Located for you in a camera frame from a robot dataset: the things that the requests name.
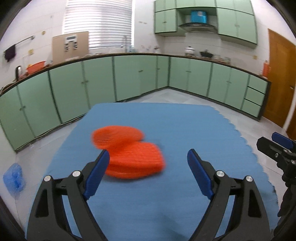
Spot orange foam net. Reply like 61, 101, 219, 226
106, 142, 166, 179
91, 126, 144, 150

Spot green lower kitchen cabinets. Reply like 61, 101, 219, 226
1, 53, 271, 151

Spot green kitchen cabinets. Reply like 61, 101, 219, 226
154, 1, 258, 49
1, 53, 271, 151

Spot green upper kitchen cabinets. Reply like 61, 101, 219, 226
154, 1, 258, 49

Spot blue plastic bag on floor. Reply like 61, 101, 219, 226
3, 163, 26, 198

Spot orange thermos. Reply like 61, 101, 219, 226
262, 60, 271, 78

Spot blue table mat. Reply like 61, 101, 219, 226
26, 102, 280, 241

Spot wooden door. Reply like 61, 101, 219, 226
263, 29, 295, 128

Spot black wok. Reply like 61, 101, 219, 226
200, 50, 214, 59

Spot white cooking pot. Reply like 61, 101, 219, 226
184, 46, 196, 57

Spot range hood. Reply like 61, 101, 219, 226
179, 23, 218, 34

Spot blue box above hood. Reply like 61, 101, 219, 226
190, 11, 207, 24

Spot orange plastic basket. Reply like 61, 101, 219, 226
26, 61, 46, 75

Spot electric kettle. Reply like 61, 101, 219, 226
15, 65, 23, 81

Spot dark hanging towel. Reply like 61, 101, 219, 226
4, 44, 16, 62

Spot cardboard box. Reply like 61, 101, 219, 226
52, 31, 89, 65

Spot chrome faucet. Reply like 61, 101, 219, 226
121, 35, 129, 53

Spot window blinds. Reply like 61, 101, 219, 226
62, 0, 133, 49

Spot wall towel rail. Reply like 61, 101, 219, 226
14, 35, 35, 45

